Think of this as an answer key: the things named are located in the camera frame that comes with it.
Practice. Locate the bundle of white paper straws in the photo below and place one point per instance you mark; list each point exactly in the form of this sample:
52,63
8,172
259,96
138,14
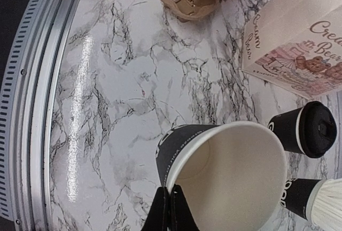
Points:
324,205

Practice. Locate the white paper takeout bag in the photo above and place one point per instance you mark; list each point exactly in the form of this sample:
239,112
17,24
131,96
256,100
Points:
296,45

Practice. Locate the front aluminium frame rail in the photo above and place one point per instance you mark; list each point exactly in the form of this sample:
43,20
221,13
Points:
33,39

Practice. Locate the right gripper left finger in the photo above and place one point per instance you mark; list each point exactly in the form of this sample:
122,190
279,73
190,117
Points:
157,218

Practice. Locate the black plastic cup lid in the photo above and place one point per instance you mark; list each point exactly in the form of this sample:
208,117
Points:
317,129

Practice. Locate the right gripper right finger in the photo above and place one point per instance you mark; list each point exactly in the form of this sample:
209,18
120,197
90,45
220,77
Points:
180,214

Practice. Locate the black cup holding straws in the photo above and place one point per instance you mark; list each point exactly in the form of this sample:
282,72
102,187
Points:
298,196

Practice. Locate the single black paper coffee cup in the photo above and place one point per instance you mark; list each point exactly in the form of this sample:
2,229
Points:
286,128

